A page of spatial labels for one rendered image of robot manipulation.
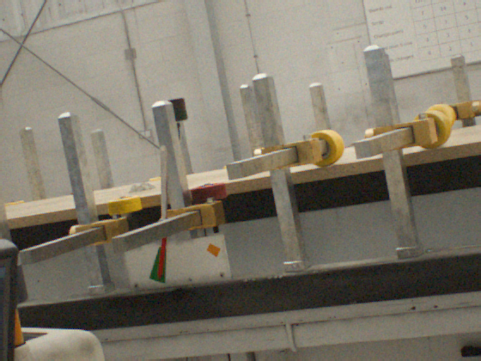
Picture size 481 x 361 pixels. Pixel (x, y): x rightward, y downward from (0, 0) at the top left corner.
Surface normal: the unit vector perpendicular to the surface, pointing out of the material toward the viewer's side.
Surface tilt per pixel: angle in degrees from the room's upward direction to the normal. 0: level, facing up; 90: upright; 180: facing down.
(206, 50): 90
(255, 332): 90
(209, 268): 90
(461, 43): 90
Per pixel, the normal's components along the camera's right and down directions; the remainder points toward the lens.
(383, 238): -0.40, 0.12
